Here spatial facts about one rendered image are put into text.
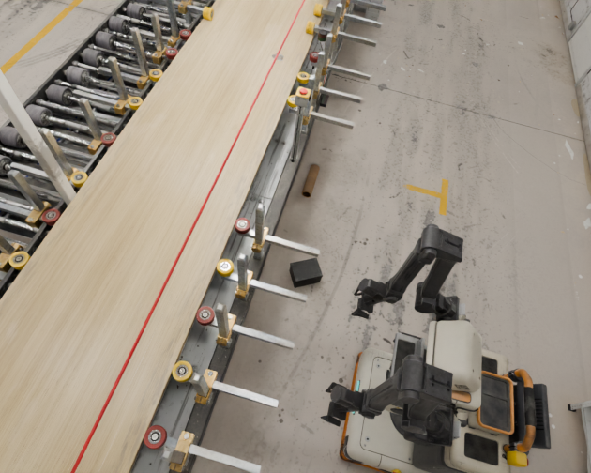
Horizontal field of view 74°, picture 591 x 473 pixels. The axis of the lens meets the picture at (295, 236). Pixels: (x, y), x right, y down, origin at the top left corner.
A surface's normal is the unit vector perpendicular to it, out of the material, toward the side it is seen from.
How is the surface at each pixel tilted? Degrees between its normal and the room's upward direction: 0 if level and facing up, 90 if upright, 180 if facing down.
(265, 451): 0
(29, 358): 0
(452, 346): 42
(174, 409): 0
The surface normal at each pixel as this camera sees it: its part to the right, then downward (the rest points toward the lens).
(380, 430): 0.11, -0.51
